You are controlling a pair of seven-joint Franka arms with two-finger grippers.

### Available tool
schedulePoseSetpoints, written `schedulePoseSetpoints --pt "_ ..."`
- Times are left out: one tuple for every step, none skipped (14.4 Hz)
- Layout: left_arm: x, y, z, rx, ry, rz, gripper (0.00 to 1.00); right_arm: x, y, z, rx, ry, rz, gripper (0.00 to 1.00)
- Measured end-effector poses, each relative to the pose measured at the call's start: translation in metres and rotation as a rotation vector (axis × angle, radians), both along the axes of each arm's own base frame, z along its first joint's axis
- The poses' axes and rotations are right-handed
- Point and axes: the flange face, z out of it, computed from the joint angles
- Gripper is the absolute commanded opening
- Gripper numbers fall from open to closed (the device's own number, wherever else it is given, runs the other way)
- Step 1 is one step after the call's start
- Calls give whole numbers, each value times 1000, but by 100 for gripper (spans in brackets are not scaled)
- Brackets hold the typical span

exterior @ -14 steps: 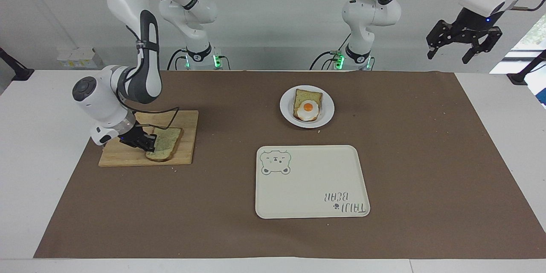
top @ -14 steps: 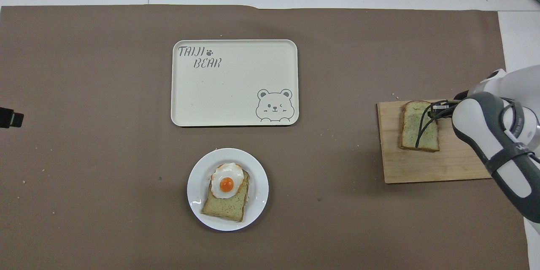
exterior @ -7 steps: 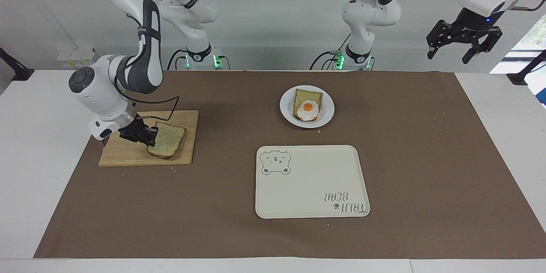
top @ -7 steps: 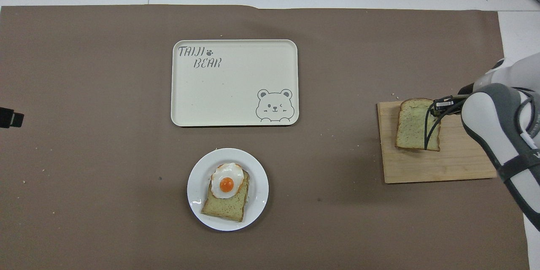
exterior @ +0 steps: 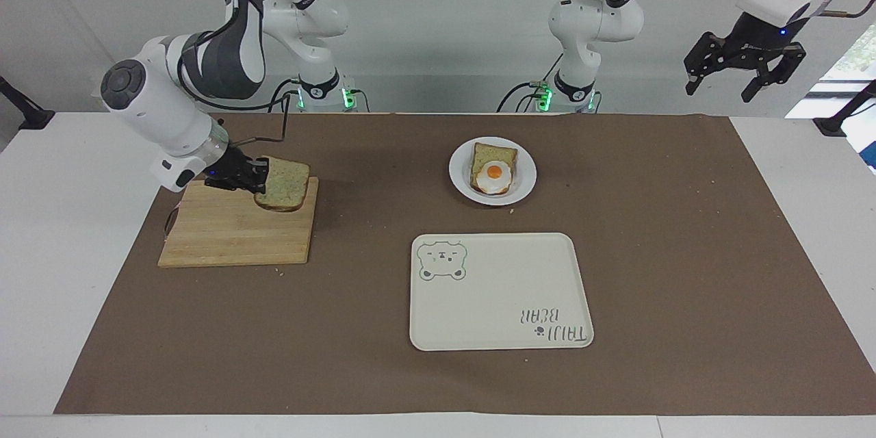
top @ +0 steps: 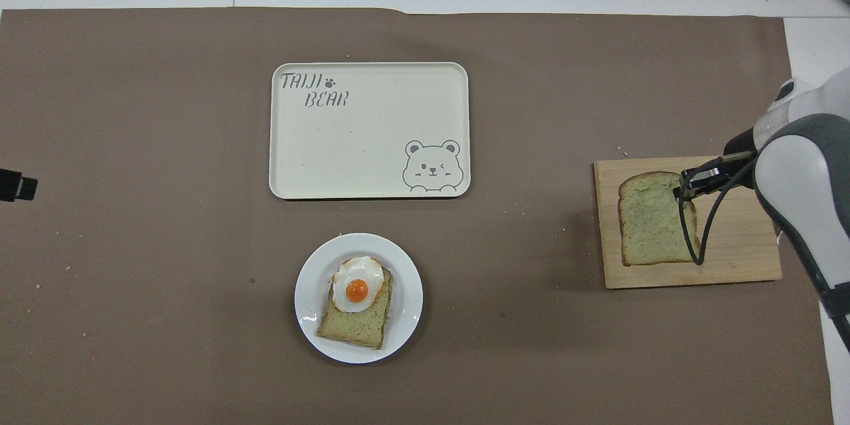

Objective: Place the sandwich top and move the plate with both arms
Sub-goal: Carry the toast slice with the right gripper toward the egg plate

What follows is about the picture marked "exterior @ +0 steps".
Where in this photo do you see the fried egg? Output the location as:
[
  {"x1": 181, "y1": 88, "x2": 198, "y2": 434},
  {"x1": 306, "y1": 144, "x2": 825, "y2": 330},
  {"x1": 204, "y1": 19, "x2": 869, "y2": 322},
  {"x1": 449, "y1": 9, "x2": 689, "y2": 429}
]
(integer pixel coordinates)
[{"x1": 476, "y1": 159, "x2": 513, "y2": 195}]

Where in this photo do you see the black cable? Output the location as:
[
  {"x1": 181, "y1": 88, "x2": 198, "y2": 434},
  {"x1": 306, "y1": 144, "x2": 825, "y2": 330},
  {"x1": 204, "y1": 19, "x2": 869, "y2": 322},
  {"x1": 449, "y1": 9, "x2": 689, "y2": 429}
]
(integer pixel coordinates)
[
  {"x1": 269, "y1": 77, "x2": 302, "y2": 114},
  {"x1": 497, "y1": 53, "x2": 566, "y2": 114},
  {"x1": 177, "y1": 90, "x2": 292, "y2": 149}
]

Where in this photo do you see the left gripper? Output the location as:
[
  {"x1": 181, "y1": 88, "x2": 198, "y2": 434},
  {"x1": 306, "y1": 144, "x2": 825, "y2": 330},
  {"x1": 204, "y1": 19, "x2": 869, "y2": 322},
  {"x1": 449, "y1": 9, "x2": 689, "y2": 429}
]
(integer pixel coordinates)
[{"x1": 684, "y1": 12, "x2": 808, "y2": 104}]

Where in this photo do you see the cream tray with bear print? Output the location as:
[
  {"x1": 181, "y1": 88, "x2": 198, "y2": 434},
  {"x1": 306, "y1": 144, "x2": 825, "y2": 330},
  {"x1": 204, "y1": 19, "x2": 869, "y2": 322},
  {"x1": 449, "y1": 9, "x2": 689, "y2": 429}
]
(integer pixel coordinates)
[{"x1": 409, "y1": 232, "x2": 595, "y2": 352}]

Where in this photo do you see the wooden cutting board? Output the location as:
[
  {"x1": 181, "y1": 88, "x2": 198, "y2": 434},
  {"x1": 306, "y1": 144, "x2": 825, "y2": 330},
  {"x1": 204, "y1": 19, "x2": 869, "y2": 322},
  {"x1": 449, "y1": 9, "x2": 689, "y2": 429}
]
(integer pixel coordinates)
[{"x1": 157, "y1": 176, "x2": 320, "y2": 268}]

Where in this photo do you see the round white plate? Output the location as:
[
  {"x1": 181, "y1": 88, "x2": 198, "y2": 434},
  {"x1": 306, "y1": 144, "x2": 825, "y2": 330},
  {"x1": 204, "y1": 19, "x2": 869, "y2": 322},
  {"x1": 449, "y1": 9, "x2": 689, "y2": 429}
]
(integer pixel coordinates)
[{"x1": 448, "y1": 136, "x2": 538, "y2": 207}]

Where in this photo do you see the toasted bread slice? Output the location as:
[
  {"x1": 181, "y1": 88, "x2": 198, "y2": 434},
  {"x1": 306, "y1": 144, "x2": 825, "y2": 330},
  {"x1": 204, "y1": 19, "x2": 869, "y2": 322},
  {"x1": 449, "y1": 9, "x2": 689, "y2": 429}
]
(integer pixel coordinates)
[{"x1": 469, "y1": 142, "x2": 519, "y2": 194}]

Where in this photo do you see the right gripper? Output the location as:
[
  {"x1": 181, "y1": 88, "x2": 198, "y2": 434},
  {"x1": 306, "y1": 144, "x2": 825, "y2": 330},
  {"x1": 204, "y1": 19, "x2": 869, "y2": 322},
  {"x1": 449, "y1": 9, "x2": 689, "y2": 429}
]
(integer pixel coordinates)
[{"x1": 203, "y1": 146, "x2": 272, "y2": 196}]

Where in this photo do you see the black stand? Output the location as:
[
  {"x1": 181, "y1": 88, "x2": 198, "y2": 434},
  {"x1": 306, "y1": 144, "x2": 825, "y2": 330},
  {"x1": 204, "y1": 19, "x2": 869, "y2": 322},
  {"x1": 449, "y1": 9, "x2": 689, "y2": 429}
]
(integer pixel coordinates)
[
  {"x1": 0, "y1": 75, "x2": 56, "y2": 131},
  {"x1": 812, "y1": 79, "x2": 876, "y2": 138}
]

